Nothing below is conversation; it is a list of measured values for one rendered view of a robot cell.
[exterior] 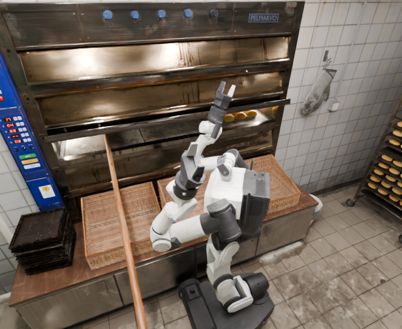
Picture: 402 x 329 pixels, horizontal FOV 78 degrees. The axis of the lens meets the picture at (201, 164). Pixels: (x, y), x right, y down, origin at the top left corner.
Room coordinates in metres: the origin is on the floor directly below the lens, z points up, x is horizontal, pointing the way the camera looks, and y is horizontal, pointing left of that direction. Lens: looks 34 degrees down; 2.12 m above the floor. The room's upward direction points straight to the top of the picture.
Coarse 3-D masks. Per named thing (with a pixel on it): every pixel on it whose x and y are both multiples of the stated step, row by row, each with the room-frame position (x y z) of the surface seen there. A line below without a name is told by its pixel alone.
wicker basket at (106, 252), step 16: (112, 192) 1.50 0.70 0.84; (128, 192) 1.54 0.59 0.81; (144, 192) 1.57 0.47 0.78; (96, 208) 1.42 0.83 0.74; (112, 208) 1.46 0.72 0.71; (128, 208) 1.49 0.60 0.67; (160, 208) 1.39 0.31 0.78; (96, 224) 1.38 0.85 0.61; (112, 224) 1.40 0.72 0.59; (128, 224) 1.40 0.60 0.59; (144, 224) 1.40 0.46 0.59; (96, 240) 1.23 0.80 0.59; (112, 240) 1.23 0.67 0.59; (144, 240) 1.13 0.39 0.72; (96, 256) 1.01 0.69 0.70; (112, 256) 1.10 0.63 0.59
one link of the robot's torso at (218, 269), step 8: (208, 240) 0.98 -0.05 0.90; (208, 248) 0.96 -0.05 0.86; (224, 248) 0.87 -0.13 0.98; (232, 248) 0.86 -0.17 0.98; (208, 256) 0.95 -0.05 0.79; (216, 256) 0.89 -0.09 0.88; (224, 256) 0.85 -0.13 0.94; (208, 264) 0.94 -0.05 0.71; (216, 264) 0.85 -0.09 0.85; (224, 264) 0.88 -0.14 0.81; (208, 272) 0.93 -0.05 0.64; (216, 272) 0.87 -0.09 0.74; (224, 272) 0.89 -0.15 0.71; (216, 280) 0.87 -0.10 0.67; (224, 280) 0.87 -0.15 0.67; (232, 280) 0.89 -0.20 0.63; (216, 288) 0.85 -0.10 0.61
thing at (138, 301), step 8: (104, 136) 1.74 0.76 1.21; (112, 160) 1.41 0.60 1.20; (112, 168) 1.30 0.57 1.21; (112, 176) 1.22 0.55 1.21; (112, 184) 1.16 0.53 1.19; (120, 200) 1.01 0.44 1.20; (120, 208) 0.94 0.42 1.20; (120, 216) 0.89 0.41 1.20; (120, 224) 0.84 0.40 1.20; (128, 240) 0.74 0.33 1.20; (128, 248) 0.70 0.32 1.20; (128, 256) 0.66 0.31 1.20; (128, 264) 0.62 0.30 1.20; (136, 280) 0.55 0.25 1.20; (136, 288) 0.52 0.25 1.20; (136, 296) 0.48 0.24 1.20; (136, 304) 0.46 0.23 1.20; (136, 312) 0.43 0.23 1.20; (144, 320) 0.41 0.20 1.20; (144, 328) 0.38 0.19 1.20
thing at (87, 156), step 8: (272, 120) 2.12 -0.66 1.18; (224, 128) 1.96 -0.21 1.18; (232, 128) 1.96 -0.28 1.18; (240, 128) 1.96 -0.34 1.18; (248, 128) 1.99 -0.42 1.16; (256, 128) 2.02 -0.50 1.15; (176, 136) 1.80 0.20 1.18; (184, 136) 1.80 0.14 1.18; (192, 136) 1.80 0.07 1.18; (136, 144) 1.67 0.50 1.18; (144, 144) 1.67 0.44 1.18; (152, 144) 1.67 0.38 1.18; (160, 144) 1.69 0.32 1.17; (168, 144) 1.72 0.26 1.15; (96, 152) 1.55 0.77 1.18; (104, 152) 1.55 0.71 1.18; (112, 152) 1.56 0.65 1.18; (120, 152) 1.58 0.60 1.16; (128, 152) 1.60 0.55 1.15; (64, 160) 1.45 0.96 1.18; (72, 160) 1.46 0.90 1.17; (80, 160) 1.48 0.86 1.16; (88, 160) 1.49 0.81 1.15
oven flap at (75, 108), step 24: (264, 72) 2.06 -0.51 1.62; (72, 96) 1.53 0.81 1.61; (96, 96) 1.57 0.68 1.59; (120, 96) 1.62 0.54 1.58; (144, 96) 1.68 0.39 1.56; (168, 96) 1.73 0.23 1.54; (192, 96) 1.79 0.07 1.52; (240, 96) 1.93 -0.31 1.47; (264, 96) 1.98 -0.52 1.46; (48, 120) 1.42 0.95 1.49; (72, 120) 1.47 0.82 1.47; (96, 120) 1.50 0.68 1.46
